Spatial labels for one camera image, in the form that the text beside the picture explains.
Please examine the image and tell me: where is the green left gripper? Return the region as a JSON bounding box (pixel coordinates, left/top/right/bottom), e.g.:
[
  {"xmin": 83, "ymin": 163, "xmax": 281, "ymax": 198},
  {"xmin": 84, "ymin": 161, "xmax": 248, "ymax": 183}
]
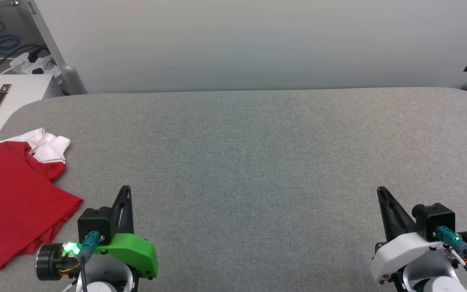
[{"xmin": 35, "ymin": 185, "xmax": 158, "ymax": 281}]

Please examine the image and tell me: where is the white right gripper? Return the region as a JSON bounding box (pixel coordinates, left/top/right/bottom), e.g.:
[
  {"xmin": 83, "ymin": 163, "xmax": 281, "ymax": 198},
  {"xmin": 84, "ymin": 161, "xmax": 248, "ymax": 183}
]
[{"xmin": 371, "ymin": 187, "xmax": 467, "ymax": 284}]

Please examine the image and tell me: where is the red and white basketball jersey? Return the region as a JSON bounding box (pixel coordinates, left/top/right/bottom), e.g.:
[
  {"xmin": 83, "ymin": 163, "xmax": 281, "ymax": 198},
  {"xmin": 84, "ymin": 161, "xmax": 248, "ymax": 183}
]
[{"xmin": 0, "ymin": 128, "xmax": 84, "ymax": 271}]

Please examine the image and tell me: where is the white metal equipment case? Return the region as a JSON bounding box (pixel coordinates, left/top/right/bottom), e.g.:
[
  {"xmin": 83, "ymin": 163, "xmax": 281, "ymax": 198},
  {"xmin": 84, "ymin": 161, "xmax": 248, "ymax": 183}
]
[{"xmin": 0, "ymin": 74, "xmax": 64, "ymax": 146}]

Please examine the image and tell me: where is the white power strip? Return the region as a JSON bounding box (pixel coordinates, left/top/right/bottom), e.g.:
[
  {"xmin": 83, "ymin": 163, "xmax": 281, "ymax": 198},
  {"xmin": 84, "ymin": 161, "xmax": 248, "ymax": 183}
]
[{"xmin": 10, "ymin": 51, "xmax": 62, "ymax": 77}]

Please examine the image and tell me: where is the white partition panel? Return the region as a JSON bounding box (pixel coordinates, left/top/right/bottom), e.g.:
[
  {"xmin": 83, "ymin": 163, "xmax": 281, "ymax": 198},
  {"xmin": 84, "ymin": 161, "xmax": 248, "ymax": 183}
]
[{"xmin": 29, "ymin": 0, "xmax": 467, "ymax": 94}]

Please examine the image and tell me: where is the black left cable teal plug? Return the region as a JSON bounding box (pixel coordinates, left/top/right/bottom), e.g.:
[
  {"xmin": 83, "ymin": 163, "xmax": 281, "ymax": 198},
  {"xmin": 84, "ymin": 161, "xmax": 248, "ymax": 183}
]
[{"xmin": 77, "ymin": 230, "xmax": 101, "ymax": 292}]

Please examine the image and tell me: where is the black cable teal plug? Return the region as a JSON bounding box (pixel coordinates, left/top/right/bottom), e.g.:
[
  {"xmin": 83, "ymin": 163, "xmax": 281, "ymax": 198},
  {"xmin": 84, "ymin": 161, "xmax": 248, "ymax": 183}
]
[
  {"xmin": 435, "ymin": 226, "xmax": 467, "ymax": 284},
  {"xmin": 77, "ymin": 230, "xmax": 101, "ymax": 292}
]

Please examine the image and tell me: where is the black right cable teal plug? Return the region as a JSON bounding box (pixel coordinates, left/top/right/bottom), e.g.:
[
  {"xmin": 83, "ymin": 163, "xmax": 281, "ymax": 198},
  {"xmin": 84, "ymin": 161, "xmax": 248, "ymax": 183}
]
[{"xmin": 435, "ymin": 226, "xmax": 467, "ymax": 284}]

